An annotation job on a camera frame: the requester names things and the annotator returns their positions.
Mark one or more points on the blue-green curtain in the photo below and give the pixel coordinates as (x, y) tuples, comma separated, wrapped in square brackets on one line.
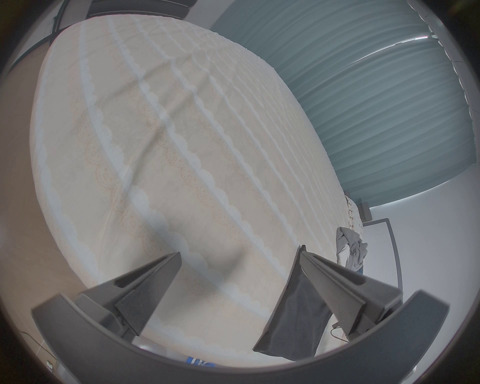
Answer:
[(375, 112)]

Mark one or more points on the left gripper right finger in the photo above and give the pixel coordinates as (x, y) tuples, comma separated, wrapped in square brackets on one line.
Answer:
[(345, 292)]

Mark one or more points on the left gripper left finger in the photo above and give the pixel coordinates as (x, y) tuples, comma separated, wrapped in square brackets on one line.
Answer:
[(142, 292)]

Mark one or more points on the pile of clothes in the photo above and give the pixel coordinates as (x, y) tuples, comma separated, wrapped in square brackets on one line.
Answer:
[(350, 247)]

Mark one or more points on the black T-shirt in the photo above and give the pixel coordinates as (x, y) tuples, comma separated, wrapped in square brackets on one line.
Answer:
[(296, 318)]

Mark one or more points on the white printed pillow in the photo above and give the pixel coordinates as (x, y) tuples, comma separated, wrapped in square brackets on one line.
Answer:
[(354, 213)]

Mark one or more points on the blue and white garment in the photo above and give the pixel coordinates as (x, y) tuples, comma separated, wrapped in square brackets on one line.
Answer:
[(360, 268)]

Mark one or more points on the grey bedside table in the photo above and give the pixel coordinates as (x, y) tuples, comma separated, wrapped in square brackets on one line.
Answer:
[(365, 210)]

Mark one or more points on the bed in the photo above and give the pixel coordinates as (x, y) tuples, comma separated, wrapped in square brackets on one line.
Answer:
[(168, 150)]

